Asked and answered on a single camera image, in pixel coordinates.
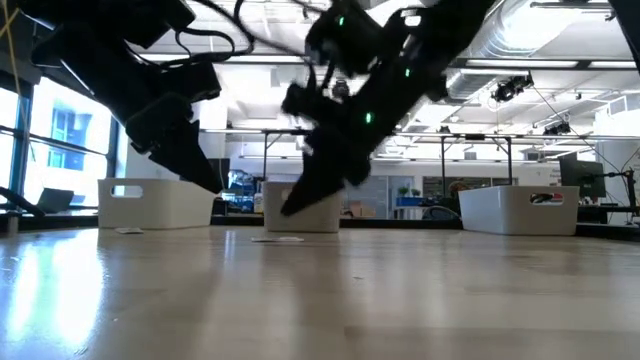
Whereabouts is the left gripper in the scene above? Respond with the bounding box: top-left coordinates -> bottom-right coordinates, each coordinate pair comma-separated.
30,22 -> 225,195

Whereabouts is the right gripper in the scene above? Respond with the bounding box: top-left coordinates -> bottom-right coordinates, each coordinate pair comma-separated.
279,47 -> 449,218

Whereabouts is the white plastic bin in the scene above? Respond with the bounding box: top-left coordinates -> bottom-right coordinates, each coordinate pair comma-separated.
97,178 -> 217,230

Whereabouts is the grey plastic bin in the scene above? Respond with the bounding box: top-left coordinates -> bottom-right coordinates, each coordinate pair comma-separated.
458,184 -> 581,237
262,180 -> 344,234

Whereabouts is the black computer monitor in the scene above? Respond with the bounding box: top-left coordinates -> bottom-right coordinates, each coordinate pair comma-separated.
558,158 -> 607,200
207,158 -> 232,190

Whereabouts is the cardboard box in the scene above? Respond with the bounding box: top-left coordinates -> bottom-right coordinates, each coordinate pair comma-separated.
344,199 -> 377,219

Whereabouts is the blue storage bin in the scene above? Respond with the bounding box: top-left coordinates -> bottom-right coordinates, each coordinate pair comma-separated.
395,196 -> 440,209

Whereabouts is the open laptop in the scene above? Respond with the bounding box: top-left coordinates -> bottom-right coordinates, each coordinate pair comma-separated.
39,187 -> 76,215

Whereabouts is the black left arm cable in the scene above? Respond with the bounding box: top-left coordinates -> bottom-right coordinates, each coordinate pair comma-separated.
159,0 -> 311,69

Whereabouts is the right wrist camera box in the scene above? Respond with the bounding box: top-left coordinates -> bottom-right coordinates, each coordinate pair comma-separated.
304,0 -> 387,77

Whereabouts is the silver ventilation duct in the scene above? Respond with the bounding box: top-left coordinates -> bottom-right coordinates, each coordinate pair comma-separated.
442,0 -> 589,105

